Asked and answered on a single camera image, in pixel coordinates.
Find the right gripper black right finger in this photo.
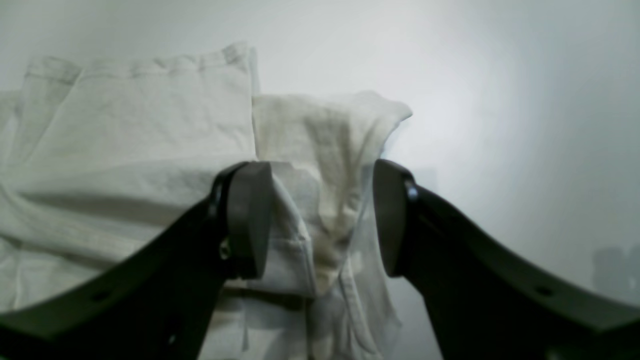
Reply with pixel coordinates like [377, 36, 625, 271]
[372, 159, 640, 360]

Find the side right gripper black left finger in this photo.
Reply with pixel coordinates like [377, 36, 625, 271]
[1, 161, 275, 360]

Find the light grey T-shirt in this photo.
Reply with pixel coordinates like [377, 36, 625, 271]
[1, 43, 412, 360]

